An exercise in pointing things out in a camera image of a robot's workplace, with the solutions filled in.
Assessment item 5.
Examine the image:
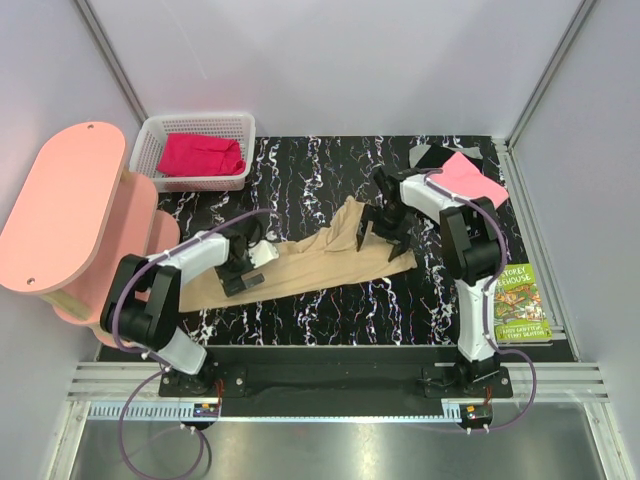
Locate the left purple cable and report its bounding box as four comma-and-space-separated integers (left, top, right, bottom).
112, 208, 274, 476

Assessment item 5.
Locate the pink tiered shelf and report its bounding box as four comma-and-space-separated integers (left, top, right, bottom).
1, 122, 180, 346

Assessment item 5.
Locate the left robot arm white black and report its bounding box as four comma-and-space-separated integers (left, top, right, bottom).
100, 214, 278, 396

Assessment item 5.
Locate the beige t shirt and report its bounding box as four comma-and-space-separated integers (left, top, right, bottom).
179, 196, 417, 313

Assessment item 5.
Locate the black folded t shirt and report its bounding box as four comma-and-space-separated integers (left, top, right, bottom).
412, 144, 485, 174

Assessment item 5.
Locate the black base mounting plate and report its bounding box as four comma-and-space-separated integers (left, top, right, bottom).
97, 343, 516, 419

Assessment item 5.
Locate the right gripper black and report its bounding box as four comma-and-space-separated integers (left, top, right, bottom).
356, 203, 413, 261

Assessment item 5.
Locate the white plastic basket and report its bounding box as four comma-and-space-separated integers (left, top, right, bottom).
129, 112, 256, 192

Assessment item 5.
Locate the magenta t shirt in basket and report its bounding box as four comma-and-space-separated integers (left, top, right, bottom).
156, 133, 246, 177

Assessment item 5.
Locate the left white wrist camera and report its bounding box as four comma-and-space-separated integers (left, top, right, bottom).
248, 240, 279, 269

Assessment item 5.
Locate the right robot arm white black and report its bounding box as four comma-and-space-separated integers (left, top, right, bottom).
356, 167, 506, 397

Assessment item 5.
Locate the green treehouse book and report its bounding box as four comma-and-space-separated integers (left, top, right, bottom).
494, 263, 552, 344

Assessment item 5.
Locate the pink folded t shirt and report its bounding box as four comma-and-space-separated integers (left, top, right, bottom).
429, 152, 509, 208

